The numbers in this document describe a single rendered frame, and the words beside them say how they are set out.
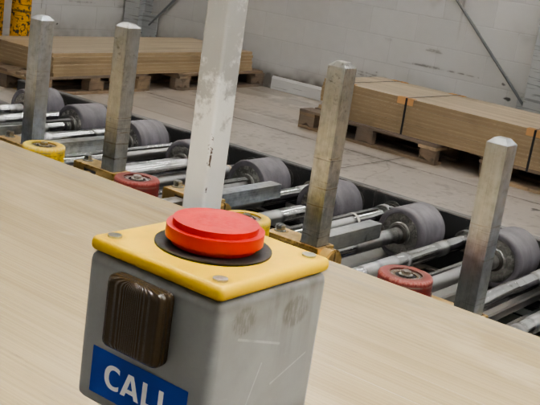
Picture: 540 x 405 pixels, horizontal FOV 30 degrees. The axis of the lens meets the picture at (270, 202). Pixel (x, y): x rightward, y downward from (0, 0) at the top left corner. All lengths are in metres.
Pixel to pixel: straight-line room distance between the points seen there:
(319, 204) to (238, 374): 1.31
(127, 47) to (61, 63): 5.63
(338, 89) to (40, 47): 0.75
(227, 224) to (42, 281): 0.88
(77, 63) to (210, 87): 6.07
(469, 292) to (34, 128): 1.04
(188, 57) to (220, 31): 6.96
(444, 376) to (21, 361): 0.46
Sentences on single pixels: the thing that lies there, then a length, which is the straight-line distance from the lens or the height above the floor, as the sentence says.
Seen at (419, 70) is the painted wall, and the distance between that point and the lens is 8.53.
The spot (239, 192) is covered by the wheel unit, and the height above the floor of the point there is 0.85.
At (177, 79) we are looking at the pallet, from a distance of 8.52.
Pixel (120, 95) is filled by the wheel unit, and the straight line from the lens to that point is 1.98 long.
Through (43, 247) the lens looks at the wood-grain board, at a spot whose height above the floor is 0.90.
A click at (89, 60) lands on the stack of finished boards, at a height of 0.26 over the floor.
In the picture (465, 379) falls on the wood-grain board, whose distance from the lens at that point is 1.16.
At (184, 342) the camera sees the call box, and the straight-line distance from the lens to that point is 0.38.
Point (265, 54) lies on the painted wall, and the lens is 9.43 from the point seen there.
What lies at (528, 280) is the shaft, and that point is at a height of 0.81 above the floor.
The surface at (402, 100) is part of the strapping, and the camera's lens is 7.13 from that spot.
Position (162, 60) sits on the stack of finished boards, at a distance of 8.37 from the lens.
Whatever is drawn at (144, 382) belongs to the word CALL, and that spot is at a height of 1.17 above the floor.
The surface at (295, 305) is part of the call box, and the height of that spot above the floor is 1.20.
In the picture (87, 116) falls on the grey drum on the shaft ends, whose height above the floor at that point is 0.83.
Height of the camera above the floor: 1.34
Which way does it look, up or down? 15 degrees down
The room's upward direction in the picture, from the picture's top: 8 degrees clockwise
